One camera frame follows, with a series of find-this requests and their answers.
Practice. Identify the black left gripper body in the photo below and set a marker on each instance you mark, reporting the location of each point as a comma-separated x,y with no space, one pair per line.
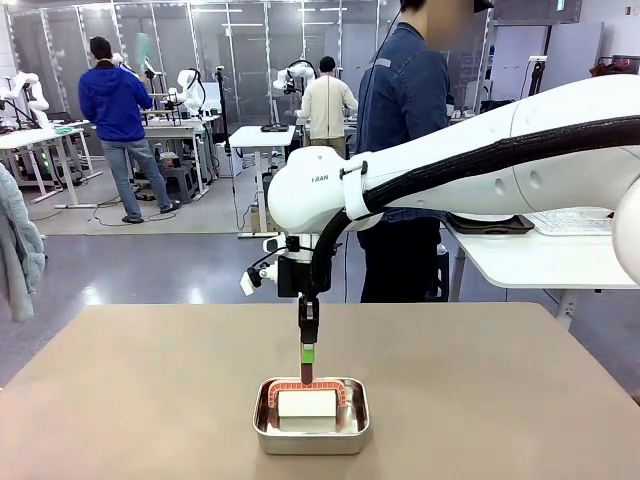
292,277

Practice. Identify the black left gripper finger with green pad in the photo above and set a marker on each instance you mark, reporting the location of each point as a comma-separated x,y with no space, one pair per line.
312,325
303,320

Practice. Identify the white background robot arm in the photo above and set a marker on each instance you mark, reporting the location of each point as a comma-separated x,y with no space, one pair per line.
35,97
190,90
295,75

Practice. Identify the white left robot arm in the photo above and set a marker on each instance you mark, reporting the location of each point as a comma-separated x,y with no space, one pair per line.
550,187

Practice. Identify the shiny rectangular metal tray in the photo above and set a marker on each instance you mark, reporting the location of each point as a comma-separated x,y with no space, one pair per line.
312,442

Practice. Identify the white background work table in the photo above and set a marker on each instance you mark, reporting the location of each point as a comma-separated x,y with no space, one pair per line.
260,136
175,131
45,137

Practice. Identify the black plastic stool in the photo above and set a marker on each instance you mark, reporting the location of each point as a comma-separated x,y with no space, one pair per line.
177,180

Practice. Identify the black tripod pole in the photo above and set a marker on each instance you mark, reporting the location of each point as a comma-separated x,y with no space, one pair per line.
224,125

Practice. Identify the person in cream sweater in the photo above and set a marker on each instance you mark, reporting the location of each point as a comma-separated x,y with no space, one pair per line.
325,110

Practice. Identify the dark brown serving tray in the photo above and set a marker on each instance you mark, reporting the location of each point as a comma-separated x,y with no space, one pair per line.
492,226

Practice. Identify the person in denim jacket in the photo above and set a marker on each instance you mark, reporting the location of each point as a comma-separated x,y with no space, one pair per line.
405,90

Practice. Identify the white desk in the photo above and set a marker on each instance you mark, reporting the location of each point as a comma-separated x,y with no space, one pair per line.
540,260

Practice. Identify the person in blue hoodie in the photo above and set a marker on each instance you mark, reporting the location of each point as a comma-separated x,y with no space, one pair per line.
115,105

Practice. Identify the grey fleece jacket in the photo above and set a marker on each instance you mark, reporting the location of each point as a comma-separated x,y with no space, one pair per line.
17,240

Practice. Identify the white keyboard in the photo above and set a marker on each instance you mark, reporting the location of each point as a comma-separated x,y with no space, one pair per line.
570,222

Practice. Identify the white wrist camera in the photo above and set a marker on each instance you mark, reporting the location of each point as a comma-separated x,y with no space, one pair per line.
248,286

